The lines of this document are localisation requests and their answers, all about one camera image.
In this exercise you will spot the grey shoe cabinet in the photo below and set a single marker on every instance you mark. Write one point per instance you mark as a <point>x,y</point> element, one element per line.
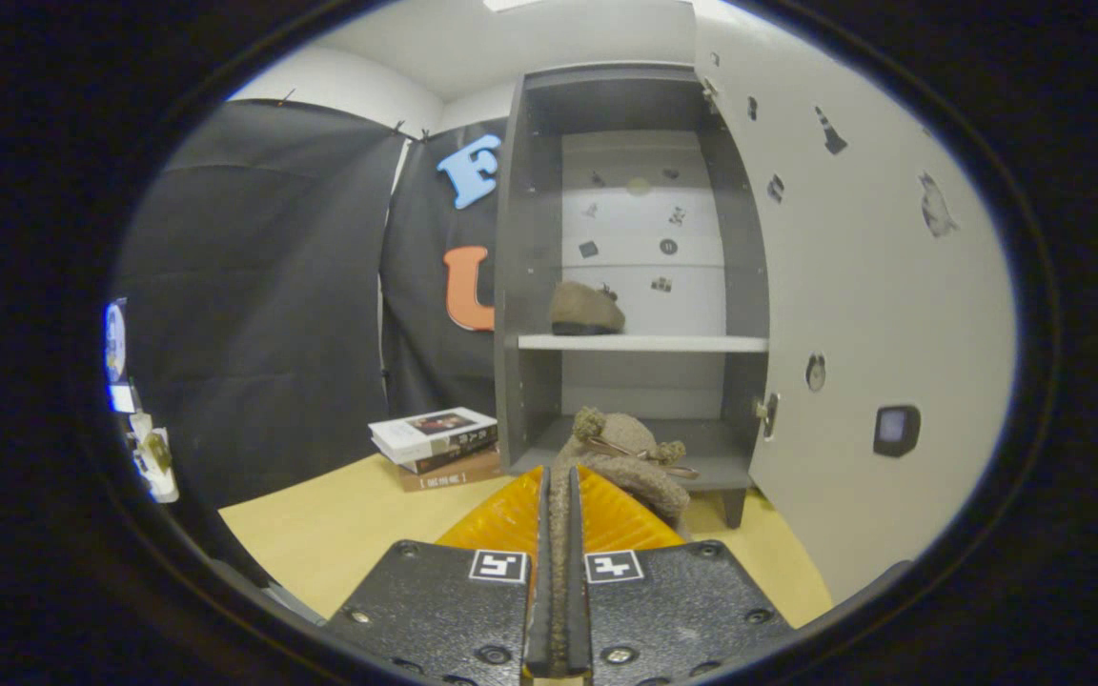
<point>530,286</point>

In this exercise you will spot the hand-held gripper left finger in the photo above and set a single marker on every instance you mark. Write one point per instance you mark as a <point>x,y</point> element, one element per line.
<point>539,591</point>

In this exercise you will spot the brown fuzzy shoe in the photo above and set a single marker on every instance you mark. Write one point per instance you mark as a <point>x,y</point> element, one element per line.
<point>585,310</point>
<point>620,472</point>

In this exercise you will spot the brown book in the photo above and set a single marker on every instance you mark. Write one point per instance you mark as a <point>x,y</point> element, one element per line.
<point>454,474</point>

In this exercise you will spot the white cabinet shelf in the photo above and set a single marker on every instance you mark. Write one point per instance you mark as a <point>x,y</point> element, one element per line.
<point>644,343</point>

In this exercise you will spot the black backdrop cloth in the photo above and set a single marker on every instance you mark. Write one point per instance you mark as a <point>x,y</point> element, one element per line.
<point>263,305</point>
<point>425,343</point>

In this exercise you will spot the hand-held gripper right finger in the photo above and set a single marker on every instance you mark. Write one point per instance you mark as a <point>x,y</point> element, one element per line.
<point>579,610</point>

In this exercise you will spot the long ceiling light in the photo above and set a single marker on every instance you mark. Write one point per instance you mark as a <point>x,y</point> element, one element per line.
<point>511,4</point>

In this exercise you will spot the dark book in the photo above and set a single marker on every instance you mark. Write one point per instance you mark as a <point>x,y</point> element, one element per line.
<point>458,455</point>

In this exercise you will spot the beige shoe cabinet door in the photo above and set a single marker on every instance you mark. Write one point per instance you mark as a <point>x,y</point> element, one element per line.
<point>864,314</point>

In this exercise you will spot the small white cluttered table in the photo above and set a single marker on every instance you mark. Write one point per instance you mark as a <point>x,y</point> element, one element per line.
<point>153,457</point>

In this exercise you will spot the white book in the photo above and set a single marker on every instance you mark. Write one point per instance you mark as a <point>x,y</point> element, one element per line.
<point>416,433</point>

